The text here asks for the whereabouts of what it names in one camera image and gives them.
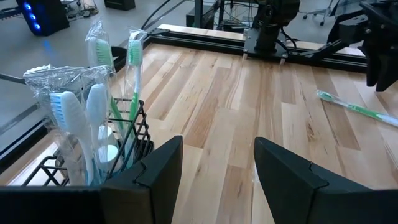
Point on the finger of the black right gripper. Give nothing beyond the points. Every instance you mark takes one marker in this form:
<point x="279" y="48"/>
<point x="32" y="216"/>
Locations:
<point x="372" y="67"/>
<point x="388" y="68"/>

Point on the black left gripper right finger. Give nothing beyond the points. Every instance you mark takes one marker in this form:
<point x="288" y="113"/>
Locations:
<point x="295" y="193"/>

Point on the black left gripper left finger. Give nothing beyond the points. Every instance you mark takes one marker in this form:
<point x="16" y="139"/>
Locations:
<point x="149" y="186"/>

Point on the green toothbrush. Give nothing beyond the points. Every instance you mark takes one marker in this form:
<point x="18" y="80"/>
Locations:
<point x="102" y="51"/>
<point x="135" y="53"/>
<point x="357" y="108"/>

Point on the blue toothbrush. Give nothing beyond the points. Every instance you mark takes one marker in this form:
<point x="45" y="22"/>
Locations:
<point x="96" y="105"/>
<point x="70" y="115"/>

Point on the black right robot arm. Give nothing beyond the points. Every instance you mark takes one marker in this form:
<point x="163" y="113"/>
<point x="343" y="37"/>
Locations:
<point x="270" y="18"/>

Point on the black curved table clamp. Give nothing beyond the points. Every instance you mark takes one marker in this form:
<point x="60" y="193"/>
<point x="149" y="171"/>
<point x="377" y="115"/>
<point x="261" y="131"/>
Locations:
<point x="119" y="53"/>

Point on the black floor box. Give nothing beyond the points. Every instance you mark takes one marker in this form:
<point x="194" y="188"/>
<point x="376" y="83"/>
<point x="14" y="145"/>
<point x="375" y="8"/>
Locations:
<point x="119" y="4"/>

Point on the black computer with blue lights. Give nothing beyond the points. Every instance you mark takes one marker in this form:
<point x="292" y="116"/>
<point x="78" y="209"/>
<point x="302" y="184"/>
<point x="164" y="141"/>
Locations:
<point x="53" y="18"/>

